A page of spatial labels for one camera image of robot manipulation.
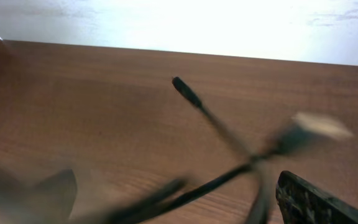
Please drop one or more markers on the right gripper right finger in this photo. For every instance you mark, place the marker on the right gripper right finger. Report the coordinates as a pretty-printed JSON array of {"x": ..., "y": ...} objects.
[{"x": 301, "y": 202}]

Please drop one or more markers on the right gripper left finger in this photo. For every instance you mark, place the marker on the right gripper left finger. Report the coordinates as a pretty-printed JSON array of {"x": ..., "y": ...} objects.
[{"x": 49, "y": 201}]

